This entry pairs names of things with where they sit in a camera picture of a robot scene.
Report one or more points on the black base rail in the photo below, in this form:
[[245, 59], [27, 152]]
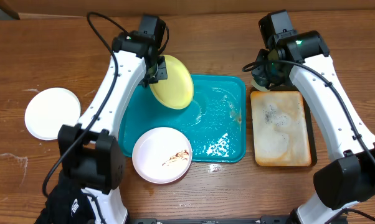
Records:
[[206, 221]]

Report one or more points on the green yellow sponge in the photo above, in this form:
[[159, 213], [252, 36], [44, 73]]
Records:
[[258, 87]]

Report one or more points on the teal plastic tray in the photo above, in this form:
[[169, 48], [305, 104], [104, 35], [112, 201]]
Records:
[[214, 122]]

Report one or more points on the black tray with soapy water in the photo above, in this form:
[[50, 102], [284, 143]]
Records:
[[282, 129]]

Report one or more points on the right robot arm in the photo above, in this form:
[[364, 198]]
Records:
[[303, 60]]

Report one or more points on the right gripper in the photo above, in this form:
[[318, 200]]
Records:
[[261, 74]]

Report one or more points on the yellow plate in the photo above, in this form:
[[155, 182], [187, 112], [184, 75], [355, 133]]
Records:
[[175, 92]]

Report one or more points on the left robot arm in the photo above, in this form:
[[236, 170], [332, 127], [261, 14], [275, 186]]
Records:
[[89, 151]]

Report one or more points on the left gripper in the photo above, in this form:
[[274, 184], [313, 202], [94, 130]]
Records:
[[161, 74]]

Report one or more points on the white plate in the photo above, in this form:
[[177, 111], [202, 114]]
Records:
[[162, 155], [49, 110]]

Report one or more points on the black knit cloth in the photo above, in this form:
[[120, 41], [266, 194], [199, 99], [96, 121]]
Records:
[[66, 204]]

